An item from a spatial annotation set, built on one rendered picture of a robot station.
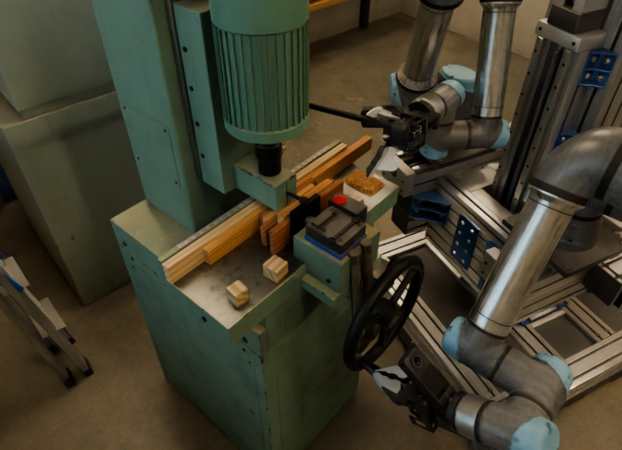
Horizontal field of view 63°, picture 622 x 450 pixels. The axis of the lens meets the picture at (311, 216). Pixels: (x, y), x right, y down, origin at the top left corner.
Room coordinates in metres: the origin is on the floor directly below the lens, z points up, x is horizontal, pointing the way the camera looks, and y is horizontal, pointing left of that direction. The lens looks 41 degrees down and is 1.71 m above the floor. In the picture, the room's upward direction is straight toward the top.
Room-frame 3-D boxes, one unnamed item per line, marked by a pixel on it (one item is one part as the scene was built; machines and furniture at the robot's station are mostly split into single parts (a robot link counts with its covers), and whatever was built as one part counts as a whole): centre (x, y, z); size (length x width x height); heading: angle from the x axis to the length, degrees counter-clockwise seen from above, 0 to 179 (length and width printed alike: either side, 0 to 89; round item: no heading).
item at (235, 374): (0.99, 0.18, 0.36); 0.58 x 0.45 x 0.71; 49
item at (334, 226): (0.80, -0.06, 0.99); 0.13 x 0.11 x 0.06; 139
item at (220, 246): (0.99, 0.03, 0.92); 0.60 x 0.02 x 0.04; 139
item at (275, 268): (0.73, 0.07, 0.92); 0.04 x 0.04 x 0.03; 53
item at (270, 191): (0.93, 0.11, 0.99); 0.14 x 0.07 x 0.09; 49
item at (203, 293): (0.85, 0.01, 0.87); 0.61 x 0.30 x 0.06; 139
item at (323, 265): (0.79, -0.06, 0.92); 0.15 x 0.13 x 0.09; 139
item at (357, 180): (1.05, -0.14, 0.91); 0.10 x 0.07 x 0.02; 49
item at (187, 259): (0.93, 0.10, 0.93); 0.60 x 0.02 x 0.05; 139
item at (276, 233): (0.88, 0.01, 0.93); 0.25 x 0.01 x 0.07; 139
